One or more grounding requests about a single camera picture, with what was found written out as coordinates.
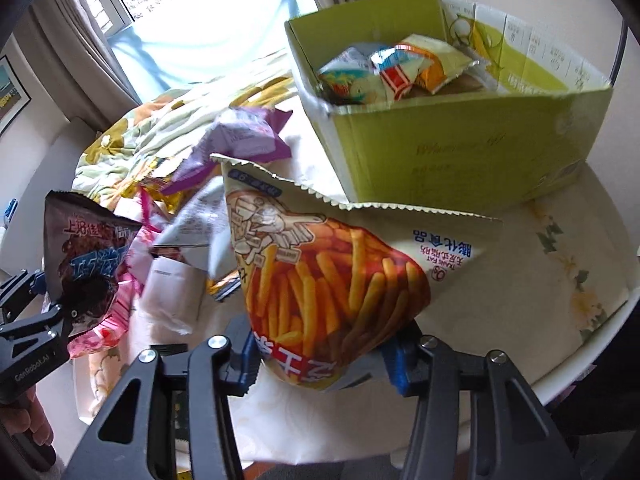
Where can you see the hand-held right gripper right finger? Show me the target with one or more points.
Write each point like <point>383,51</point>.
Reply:
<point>397,366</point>

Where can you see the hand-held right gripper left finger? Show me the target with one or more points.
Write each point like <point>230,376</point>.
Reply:
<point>247,362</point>

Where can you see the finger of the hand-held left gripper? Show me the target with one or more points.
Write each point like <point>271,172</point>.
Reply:
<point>20,285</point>
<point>35,331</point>

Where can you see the dark chocolate snack bag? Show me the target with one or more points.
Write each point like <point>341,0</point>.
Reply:
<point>85,260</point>

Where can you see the fries print snack bag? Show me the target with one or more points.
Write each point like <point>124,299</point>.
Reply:
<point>325,280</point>

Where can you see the white printed snack packet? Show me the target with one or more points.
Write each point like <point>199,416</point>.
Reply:
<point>197,220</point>
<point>172,295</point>

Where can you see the green cardboard box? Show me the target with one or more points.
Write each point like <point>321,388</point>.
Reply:
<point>450,145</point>

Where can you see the person's left hand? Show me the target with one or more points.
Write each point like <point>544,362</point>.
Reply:
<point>25,420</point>

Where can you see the pink snack packet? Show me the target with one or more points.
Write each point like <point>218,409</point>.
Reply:
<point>95,342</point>

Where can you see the white cabinet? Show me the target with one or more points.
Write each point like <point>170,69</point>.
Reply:
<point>55,160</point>

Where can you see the floral white tablecloth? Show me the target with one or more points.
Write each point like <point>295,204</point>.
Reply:
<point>525,270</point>

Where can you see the gold snack packet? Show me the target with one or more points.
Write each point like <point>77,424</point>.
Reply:
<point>172,203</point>

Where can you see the floral striped blanket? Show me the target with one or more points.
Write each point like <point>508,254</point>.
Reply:
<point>165,110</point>

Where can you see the purple snack bag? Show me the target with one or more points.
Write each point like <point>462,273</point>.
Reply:
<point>240,135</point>

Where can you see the red white snack packet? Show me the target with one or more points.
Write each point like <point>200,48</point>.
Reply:
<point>400,74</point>

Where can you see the blue yellow snack packet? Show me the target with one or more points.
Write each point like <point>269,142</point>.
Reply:
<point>345,76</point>

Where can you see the light blue window cloth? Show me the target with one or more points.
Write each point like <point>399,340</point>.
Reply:
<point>200,50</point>

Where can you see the orange green snack packet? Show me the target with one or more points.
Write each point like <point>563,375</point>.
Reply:
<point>442,62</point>

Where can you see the framed wall poster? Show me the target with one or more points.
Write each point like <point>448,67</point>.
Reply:
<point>12,92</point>

